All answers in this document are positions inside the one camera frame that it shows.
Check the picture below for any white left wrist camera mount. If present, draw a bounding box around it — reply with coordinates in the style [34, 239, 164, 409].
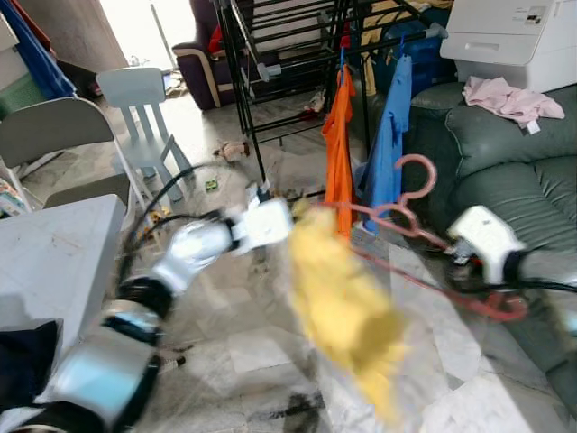
[236, 198, 294, 253]

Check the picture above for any small beige plush toy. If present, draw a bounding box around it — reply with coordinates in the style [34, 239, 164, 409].
[221, 142, 252, 163]

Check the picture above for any navy blue garment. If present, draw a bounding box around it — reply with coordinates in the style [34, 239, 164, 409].
[0, 318, 64, 411]

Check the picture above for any white printer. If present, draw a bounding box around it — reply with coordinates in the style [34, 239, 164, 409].
[440, 0, 577, 93]

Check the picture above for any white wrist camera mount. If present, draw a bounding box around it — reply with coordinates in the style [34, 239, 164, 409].
[236, 198, 294, 253]
[448, 206, 526, 285]

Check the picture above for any grey white folding chair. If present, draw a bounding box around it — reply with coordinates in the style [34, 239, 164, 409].
[0, 97, 150, 217]

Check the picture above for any hanging blue cloth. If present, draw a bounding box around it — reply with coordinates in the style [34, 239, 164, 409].
[0, 0, 78, 100]

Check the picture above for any purple armchair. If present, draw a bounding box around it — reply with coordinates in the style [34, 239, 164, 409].
[173, 0, 262, 111]

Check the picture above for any pink cloth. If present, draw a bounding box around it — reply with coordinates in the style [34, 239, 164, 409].
[463, 76, 564, 127]

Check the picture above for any green storage box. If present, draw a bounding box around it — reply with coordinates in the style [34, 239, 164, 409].
[0, 72, 46, 118]

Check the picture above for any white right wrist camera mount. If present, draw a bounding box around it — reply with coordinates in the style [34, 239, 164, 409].
[448, 206, 526, 285]

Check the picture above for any light blue kid chair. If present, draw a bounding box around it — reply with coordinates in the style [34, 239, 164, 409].
[96, 66, 195, 204]

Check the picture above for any black metal drying rack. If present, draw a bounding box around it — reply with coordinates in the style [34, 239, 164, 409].
[215, 0, 452, 181]

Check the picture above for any blue shirt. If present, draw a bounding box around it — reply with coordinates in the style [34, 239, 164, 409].
[361, 54, 414, 234]

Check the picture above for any big blue bag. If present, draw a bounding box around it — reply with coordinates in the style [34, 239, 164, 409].
[388, 9, 456, 96]

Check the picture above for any white folding table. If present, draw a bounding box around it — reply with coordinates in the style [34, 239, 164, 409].
[0, 194, 127, 353]

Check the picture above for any orange shirt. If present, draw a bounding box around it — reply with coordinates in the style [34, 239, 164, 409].
[322, 63, 357, 240]

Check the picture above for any green leather sofa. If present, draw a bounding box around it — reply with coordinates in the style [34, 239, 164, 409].
[401, 81, 577, 416]

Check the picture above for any yellow shirt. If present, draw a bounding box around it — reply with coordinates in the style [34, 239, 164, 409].
[287, 206, 411, 425]

